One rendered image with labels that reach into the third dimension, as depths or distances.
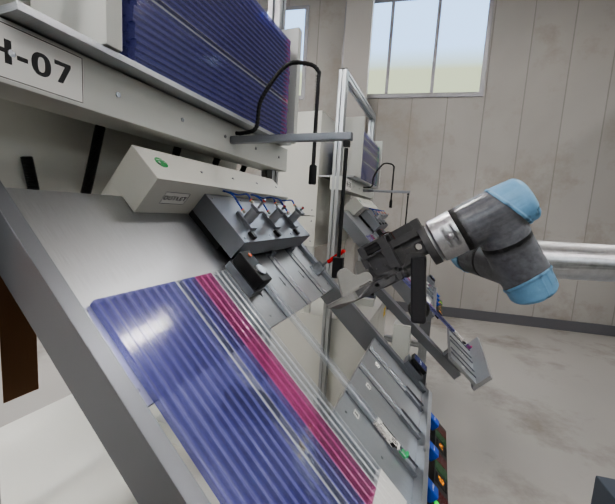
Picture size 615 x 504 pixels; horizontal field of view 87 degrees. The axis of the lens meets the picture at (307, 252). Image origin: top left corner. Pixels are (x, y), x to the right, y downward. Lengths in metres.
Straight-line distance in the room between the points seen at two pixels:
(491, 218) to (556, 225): 4.12
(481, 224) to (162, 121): 0.56
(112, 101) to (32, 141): 0.17
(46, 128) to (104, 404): 0.48
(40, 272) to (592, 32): 5.09
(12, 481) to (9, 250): 0.59
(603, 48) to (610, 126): 0.81
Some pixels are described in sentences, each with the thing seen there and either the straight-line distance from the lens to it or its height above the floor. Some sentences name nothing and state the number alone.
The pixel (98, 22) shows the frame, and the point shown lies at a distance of 0.59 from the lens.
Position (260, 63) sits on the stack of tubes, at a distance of 0.91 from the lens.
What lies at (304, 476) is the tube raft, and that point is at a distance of 0.50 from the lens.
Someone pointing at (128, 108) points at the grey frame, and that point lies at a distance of 0.62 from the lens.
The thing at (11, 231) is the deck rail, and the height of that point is 1.15.
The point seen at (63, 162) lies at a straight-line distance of 0.74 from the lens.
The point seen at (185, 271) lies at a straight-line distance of 0.58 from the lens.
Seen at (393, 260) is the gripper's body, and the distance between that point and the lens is 0.57.
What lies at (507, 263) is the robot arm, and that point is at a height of 1.13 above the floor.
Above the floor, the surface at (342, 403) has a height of 0.84.
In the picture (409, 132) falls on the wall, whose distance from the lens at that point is 4.38.
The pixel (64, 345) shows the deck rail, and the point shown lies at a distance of 0.44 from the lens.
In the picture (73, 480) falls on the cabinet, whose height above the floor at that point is 0.62.
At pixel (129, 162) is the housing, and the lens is 0.64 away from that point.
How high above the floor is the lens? 1.19
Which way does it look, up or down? 7 degrees down
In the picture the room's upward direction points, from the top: 3 degrees clockwise
